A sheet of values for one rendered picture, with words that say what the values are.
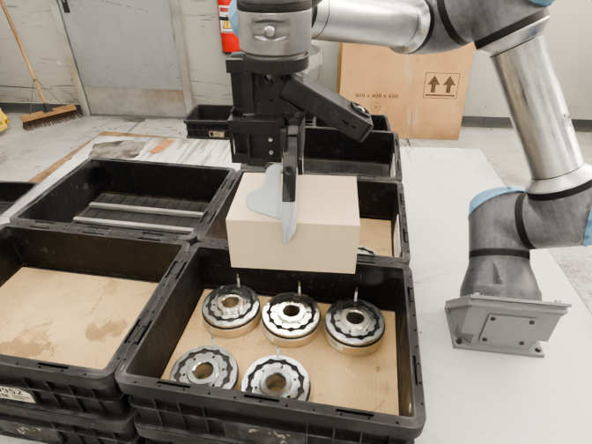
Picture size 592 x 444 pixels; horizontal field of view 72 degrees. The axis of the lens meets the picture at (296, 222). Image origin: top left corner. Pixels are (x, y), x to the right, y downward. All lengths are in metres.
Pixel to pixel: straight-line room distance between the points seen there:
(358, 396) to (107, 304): 0.49
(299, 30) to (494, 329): 0.69
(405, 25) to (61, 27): 3.74
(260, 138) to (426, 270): 0.73
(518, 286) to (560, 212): 0.15
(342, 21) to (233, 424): 0.58
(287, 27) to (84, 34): 3.84
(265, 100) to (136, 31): 3.56
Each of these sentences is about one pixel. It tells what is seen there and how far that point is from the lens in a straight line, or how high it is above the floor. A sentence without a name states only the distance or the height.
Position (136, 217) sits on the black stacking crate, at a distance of 1.09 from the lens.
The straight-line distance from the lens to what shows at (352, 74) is 3.55.
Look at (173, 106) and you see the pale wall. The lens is 4.08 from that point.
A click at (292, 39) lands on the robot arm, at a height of 1.32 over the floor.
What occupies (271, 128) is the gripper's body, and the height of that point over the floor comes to 1.23.
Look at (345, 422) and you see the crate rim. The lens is 0.55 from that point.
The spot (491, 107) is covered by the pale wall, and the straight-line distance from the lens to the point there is 4.07.
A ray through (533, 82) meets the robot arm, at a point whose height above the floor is 1.20.
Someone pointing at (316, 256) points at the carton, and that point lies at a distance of 0.52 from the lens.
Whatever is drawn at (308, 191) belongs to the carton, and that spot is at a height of 1.12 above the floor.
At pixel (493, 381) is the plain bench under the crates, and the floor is 0.70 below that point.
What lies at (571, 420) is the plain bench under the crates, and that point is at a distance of 0.94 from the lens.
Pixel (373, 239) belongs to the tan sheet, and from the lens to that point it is 0.96.
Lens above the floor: 1.40
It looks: 35 degrees down
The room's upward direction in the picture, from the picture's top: straight up
